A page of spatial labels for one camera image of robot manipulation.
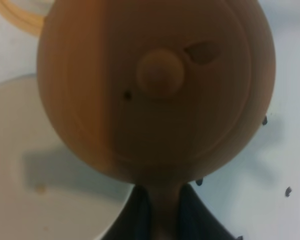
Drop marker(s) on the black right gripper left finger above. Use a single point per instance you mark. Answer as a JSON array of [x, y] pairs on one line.
[[134, 221]]

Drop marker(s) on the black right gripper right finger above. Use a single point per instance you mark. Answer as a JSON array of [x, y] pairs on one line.
[[196, 222]]

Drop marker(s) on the brown clay teapot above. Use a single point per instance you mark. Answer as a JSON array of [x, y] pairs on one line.
[[157, 93]]

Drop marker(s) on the white teacup right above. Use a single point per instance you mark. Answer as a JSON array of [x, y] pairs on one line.
[[46, 192]]

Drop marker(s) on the orange saucer right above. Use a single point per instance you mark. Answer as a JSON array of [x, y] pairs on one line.
[[27, 15]]

